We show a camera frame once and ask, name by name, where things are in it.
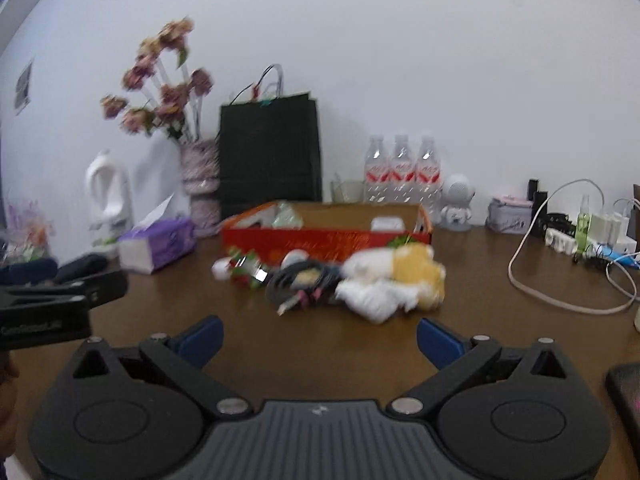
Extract black oblong object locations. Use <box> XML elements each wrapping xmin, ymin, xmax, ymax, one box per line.
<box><xmin>54</xmin><ymin>253</ymin><xmax>109</xmax><ymax>284</ymax></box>

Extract dark blue object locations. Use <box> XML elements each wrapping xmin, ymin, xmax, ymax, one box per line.
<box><xmin>0</xmin><ymin>257</ymin><xmax>59</xmax><ymax>287</ymax></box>

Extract orange-rimmed wooden tray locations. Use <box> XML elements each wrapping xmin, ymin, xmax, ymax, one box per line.
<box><xmin>220</xmin><ymin>200</ymin><xmax>435</xmax><ymax>264</ymax></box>

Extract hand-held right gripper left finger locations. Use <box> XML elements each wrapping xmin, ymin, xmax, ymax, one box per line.
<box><xmin>71</xmin><ymin>315</ymin><xmax>253</xmax><ymax>420</ymax></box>

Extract pink artificial flowers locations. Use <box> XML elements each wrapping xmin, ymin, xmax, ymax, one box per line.
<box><xmin>100</xmin><ymin>16</ymin><xmax>216</xmax><ymax>142</ymax></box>

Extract yellow and white plush toy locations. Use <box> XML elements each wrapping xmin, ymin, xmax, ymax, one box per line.
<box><xmin>334</xmin><ymin>243</ymin><xmax>447</xmax><ymax>325</ymax></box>

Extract white power strip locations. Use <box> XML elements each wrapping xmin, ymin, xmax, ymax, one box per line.
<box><xmin>544</xmin><ymin>227</ymin><xmax>592</xmax><ymax>257</ymax></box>

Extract white rectangular case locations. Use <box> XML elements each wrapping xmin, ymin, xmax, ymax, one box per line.
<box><xmin>370</xmin><ymin>216</ymin><xmax>405</xmax><ymax>234</ymax></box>

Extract black box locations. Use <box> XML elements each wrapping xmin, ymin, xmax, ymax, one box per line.
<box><xmin>218</xmin><ymin>64</ymin><xmax>324</xmax><ymax>220</ymax></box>
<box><xmin>530</xmin><ymin>190</ymin><xmax>551</xmax><ymax>239</ymax></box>

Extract red and green snack packet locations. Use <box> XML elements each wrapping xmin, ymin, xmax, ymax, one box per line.
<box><xmin>212</xmin><ymin>247</ymin><xmax>272</xmax><ymax>289</ymax></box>

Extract white astronaut figure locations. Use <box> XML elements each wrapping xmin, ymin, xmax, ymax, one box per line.
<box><xmin>440</xmin><ymin>173</ymin><xmax>476</xmax><ymax>232</ymax></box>

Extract wall notice sheet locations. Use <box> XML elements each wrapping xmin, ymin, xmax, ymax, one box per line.
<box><xmin>13</xmin><ymin>59</ymin><xmax>34</xmax><ymax>117</ymax></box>

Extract green spray bottle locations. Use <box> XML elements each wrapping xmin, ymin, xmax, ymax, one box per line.
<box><xmin>575</xmin><ymin>194</ymin><xmax>594</xmax><ymax>254</ymax></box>

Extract red label water bottle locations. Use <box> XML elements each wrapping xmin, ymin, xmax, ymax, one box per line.
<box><xmin>389</xmin><ymin>134</ymin><xmax>417</xmax><ymax>205</ymax></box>
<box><xmin>364</xmin><ymin>135</ymin><xmax>391</xmax><ymax>205</ymax></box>
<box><xmin>415</xmin><ymin>135</ymin><xmax>444</xmax><ymax>211</ymax></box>

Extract white charger plugs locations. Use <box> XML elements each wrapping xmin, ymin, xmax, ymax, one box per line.
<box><xmin>590</xmin><ymin>209</ymin><xmax>639</xmax><ymax>257</ymax></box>

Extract glass bowl with red food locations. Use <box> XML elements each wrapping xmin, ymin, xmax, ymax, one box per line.
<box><xmin>265</xmin><ymin>259</ymin><xmax>347</xmax><ymax>317</ymax></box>

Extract colourful wrapped bouquet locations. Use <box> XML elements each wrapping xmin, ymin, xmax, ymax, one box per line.
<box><xmin>0</xmin><ymin>199</ymin><xmax>53</xmax><ymax>264</ymax></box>

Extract white detergent bottle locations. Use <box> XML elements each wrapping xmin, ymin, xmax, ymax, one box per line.
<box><xmin>84</xmin><ymin>149</ymin><xmax>135</xmax><ymax>257</ymax></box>

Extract white cable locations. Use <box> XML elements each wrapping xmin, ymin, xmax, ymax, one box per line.
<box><xmin>508</xmin><ymin>178</ymin><xmax>640</xmax><ymax>316</ymax></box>

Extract grey tin box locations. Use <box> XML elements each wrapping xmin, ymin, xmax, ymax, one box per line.
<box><xmin>486</xmin><ymin>193</ymin><xmax>534</xmax><ymax>235</ymax></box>

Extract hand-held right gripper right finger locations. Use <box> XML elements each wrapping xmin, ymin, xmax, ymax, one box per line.
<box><xmin>387</xmin><ymin>317</ymin><xmax>571</xmax><ymax>418</ymax></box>

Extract purple tissue box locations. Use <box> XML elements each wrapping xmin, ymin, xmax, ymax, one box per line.
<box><xmin>117</xmin><ymin>194</ymin><xmax>197</xmax><ymax>275</ymax></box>

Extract patterned flower vase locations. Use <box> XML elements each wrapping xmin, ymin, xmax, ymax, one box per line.
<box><xmin>179</xmin><ymin>138</ymin><xmax>222</xmax><ymax>239</ymax></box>

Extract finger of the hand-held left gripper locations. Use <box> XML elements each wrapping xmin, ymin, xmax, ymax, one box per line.
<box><xmin>0</xmin><ymin>270</ymin><xmax>129</xmax><ymax>313</ymax></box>

